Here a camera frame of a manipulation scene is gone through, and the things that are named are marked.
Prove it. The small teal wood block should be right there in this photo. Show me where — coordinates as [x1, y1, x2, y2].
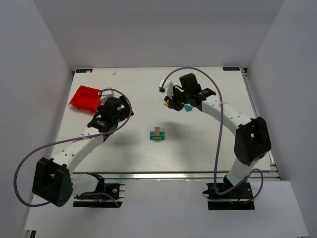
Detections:
[184, 105, 193, 112]

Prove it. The red plastic bin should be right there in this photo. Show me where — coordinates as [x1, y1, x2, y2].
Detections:
[69, 85, 102, 113]

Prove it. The natural tan wood block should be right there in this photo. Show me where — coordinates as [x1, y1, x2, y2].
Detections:
[154, 127, 160, 136]

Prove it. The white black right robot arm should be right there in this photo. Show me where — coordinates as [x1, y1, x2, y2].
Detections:
[159, 73, 271, 195]

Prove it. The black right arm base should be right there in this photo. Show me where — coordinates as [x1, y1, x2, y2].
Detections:
[203, 182, 255, 211]

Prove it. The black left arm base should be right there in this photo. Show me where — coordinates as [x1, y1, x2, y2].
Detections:
[71, 173, 125, 208]

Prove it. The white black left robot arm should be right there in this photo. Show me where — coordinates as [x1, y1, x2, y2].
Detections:
[32, 96, 133, 207]

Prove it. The long teal wood block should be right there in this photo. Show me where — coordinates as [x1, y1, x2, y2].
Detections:
[150, 131, 165, 140]

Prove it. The blue label sticker right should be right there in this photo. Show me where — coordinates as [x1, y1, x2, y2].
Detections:
[222, 66, 240, 71]

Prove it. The blue label sticker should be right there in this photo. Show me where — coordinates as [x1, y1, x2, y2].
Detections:
[75, 68, 93, 73]
[222, 66, 240, 71]

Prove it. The blue label sticker left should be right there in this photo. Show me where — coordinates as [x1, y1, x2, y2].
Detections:
[75, 68, 93, 73]

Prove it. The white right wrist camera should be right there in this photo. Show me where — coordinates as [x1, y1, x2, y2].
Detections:
[158, 79, 174, 99]

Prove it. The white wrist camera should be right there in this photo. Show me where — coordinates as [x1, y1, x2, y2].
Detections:
[99, 90, 114, 104]
[158, 79, 174, 99]

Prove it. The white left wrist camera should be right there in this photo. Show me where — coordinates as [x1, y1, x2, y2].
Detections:
[99, 90, 114, 104]

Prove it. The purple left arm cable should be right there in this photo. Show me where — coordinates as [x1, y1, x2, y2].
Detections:
[13, 88, 132, 208]

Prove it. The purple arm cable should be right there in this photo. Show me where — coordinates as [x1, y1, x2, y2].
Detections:
[13, 88, 132, 208]
[163, 67, 264, 204]

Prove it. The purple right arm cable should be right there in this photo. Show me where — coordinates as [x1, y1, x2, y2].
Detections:
[163, 67, 264, 204]

